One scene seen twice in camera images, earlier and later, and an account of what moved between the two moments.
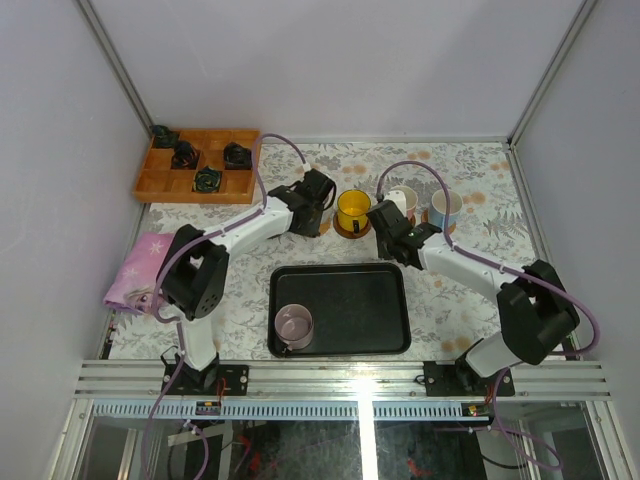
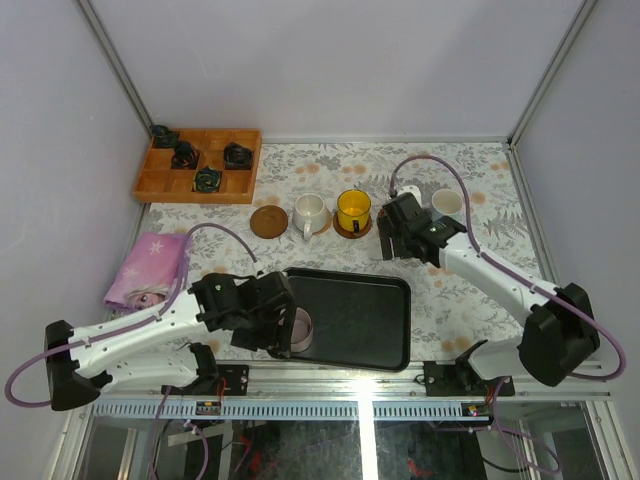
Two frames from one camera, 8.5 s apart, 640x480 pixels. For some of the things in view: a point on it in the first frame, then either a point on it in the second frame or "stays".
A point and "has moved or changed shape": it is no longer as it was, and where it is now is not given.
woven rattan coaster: x=325 y=226 stays
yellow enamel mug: x=353 y=206 stays
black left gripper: x=320 y=220 -> x=279 y=318
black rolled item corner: x=162 y=132 stays
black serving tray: x=360 y=309 has moved or changed shape
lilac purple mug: x=294 y=325 stays
